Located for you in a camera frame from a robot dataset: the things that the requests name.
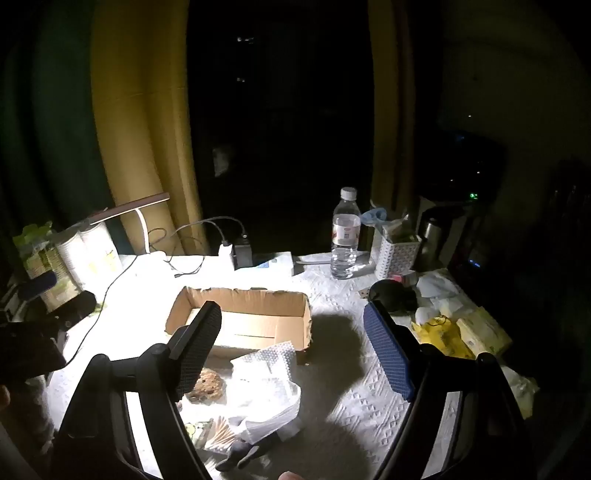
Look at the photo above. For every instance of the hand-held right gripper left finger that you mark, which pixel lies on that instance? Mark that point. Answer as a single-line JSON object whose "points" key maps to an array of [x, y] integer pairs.
{"points": [[199, 350]]}

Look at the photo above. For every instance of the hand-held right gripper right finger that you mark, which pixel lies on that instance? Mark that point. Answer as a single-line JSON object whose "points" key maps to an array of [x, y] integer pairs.
{"points": [[388, 355]]}

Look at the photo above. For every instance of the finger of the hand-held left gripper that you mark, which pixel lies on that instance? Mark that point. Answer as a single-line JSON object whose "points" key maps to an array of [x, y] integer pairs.
{"points": [[71, 308], [39, 282]]}

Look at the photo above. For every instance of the brown plush toy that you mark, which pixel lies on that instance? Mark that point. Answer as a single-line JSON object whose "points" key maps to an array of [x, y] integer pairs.
{"points": [[207, 385]]}

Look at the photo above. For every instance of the brown cardboard box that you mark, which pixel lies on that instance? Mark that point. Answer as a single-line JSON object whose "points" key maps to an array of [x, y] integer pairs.
{"points": [[240, 323]]}

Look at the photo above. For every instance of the white green patterned cloth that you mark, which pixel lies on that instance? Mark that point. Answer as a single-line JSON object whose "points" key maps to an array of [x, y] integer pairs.
{"points": [[196, 434]]}

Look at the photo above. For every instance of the bag of cotton swabs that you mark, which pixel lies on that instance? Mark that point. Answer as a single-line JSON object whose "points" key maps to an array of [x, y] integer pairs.
{"points": [[224, 436]]}

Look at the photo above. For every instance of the person's left hand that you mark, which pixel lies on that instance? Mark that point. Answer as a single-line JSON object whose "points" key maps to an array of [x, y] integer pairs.
{"points": [[2, 398]]}

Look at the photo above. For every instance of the green paper cup pack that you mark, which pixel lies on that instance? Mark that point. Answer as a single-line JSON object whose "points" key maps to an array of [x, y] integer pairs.
{"points": [[44, 272]]}

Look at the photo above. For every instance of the yellow plastic bag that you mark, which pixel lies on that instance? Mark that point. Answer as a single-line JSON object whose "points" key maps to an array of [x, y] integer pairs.
{"points": [[443, 337]]}

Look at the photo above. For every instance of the white paper cup pack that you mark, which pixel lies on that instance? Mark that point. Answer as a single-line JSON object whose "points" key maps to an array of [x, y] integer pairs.
{"points": [[94, 254]]}

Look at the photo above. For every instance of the black pouch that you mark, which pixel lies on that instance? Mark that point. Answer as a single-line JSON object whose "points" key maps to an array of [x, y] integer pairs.
{"points": [[392, 295]]}

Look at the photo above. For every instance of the white embossed tablecloth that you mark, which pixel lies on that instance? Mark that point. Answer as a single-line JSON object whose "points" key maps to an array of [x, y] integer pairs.
{"points": [[341, 397]]}

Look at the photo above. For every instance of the red small item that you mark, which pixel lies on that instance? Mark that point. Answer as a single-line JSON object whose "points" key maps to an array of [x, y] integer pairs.
{"points": [[402, 278]]}

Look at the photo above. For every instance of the white crumpled papers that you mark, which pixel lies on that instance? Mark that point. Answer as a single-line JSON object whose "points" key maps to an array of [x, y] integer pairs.
{"points": [[438, 284]]}

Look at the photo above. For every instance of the white charger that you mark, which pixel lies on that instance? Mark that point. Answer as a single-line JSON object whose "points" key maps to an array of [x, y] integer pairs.
{"points": [[226, 258]]}

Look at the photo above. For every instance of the white perforated basket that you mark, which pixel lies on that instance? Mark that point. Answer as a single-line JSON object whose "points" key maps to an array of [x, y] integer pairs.
{"points": [[397, 258]]}

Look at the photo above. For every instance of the black power adapter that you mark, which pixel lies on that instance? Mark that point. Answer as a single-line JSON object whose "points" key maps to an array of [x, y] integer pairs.
{"points": [[242, 254]]}

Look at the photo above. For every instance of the white blue box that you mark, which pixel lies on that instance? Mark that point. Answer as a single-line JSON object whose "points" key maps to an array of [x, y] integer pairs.
{"points": [[274, 265]]}

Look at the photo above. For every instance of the white desk lamp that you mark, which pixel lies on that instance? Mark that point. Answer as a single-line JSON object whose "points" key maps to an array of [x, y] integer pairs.
{"points": [[131, 207]]}

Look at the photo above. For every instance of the clear plastic water bottle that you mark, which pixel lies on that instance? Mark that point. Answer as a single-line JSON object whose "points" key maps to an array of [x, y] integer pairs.
{"points": [[345, 240]]}

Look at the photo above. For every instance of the stainless steel kettle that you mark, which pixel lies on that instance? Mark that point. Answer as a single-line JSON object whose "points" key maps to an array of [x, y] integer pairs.
{"points": [[436, 240]]}

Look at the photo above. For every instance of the packets in basket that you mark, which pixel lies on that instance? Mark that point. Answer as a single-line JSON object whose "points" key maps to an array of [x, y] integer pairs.
{"points": [[400, 228]]}

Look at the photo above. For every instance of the white crumpled tissue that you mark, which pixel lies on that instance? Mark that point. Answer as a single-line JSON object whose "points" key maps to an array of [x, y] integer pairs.
{"points": [[521, 392]]}

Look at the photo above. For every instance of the blue plastic item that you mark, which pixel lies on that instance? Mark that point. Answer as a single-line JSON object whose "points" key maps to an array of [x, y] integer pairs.
{"points": [[375, 216]]}

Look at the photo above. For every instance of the green curtain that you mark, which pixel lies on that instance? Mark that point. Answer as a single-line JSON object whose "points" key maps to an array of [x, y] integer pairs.
{"points": [[46, 115]]}

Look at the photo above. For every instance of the yellow curtain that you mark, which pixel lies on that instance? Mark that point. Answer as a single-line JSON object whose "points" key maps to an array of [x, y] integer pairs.
{"points": [[138, 115], [388, 115]]}

